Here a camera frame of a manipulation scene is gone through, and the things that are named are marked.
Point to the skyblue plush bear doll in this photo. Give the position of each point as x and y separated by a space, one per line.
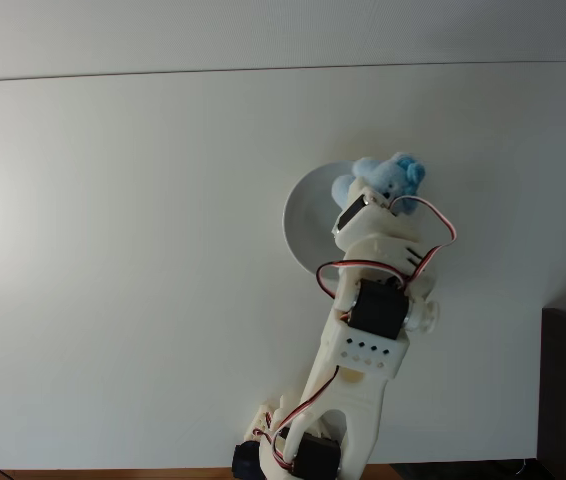
388 175

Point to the white ceramic bowl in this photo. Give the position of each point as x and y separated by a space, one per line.
308 225

